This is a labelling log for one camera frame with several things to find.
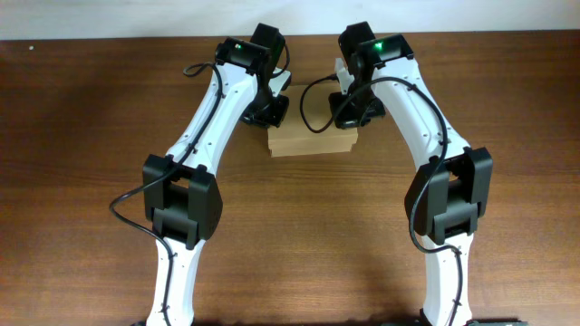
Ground brown cardboard box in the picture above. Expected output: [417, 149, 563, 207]
[266, 83, 359, 158]

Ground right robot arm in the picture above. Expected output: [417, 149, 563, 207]
[329, 22, 493, 326]

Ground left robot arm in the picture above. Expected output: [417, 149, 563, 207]
[142, 24, 291, 325]

